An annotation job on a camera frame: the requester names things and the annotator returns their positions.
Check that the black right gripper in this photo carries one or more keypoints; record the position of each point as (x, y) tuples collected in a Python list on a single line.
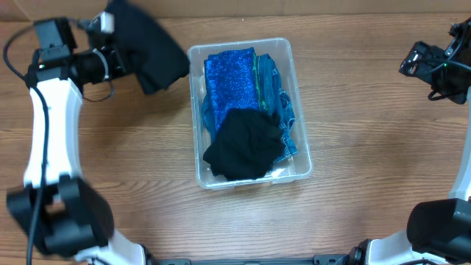
[(425, 53)]

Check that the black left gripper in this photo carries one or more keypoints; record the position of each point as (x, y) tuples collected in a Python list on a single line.
[(120, 60)]

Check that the large black cloth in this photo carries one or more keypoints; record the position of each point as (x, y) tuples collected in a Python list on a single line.
[(150, 53)]

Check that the sparkly blue cloth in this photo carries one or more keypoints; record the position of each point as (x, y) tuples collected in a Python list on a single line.
[(231, 81)]

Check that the small black cloth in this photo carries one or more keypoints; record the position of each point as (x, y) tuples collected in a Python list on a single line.
[(246, 145)]

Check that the blue denim jeans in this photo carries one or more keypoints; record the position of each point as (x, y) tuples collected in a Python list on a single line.
[(277, 102)]

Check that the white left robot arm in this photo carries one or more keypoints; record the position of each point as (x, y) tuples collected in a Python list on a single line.
[(60, 213)]

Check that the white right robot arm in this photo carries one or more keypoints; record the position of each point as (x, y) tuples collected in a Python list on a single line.
[(437, 232)]

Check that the clear plastic storage container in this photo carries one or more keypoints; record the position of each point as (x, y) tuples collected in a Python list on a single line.
[(295, 168)]

